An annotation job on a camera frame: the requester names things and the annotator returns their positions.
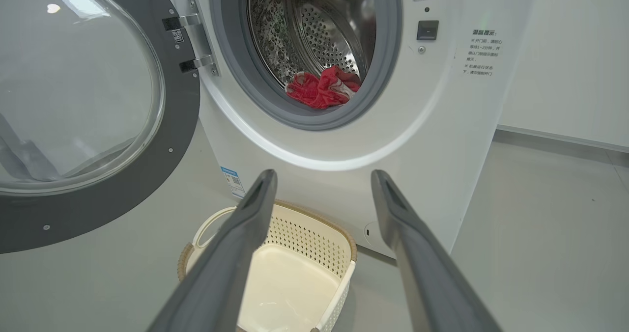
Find metal door hinge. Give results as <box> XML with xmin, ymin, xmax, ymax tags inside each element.
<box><xmin>162</xmin><ymin>0</ymin><xmax>221</xmax><ymax>78</ymax></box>

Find stainless steel washer drum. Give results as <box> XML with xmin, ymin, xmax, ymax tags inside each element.
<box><xmin>247</xmin><ymin>0</ymin><xmax>377</xmax><ymax>91</ymax></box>

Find round filter cover flap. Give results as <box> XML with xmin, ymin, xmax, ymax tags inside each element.
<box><xmin>363</xmin><ymin>221</ymin><xmax>395</xmax><ymax>250</ymax></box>

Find washing machine glass door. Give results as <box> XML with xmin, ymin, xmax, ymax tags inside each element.
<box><xmin>0</xmin><ymin>0</ymin><xmax>201</xmax><ymax>254</ymax></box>

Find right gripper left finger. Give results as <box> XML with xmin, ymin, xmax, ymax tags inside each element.
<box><xmin>147</xmin><ymin>169</ymin><xmax>279</xmax><ymax>332</ymax></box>

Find grey rubber door gasket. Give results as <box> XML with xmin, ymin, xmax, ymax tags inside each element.
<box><xmin>210</xmin><ymin>0</ymin><xmax>404</xmax><ymax>132</ymax></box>

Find white front-load washing machine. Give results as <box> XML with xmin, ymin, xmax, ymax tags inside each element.
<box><xmin>155</xmin><ymin>0</ymin><xmax>541</xmax><ymax>260</ymax></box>

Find red garment with white trim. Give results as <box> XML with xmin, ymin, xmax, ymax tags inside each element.
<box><xmin>318</xmin><ymin>65</ymin><xmax>362</xmax><ymax>109</ymax></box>

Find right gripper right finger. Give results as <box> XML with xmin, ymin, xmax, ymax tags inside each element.
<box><xmin>371</xmin><ymin>169</ymin><xmax>503</xmax><ymax>332</ymax></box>

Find cream perforated laundry basket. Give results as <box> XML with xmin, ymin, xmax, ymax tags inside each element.
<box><xmin>177</xmin><ymin>199</ymin><xmax>358</xmax><ymax>332</ymax></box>

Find blue energy label sticker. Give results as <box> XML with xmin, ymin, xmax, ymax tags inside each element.
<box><xmin>220</xmin><ymin>166</ymin><xmax>246</xmax><ymax>199</ymax></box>

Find black door latch socket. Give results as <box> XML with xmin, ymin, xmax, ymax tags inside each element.
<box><xmin>416</xmin><ymin>20</ymin><xmax>440</xmax><ymax>41</ymax></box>

